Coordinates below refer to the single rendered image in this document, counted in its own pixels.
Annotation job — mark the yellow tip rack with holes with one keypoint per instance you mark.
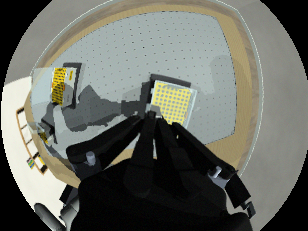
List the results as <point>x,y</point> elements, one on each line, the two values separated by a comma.
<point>57,89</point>

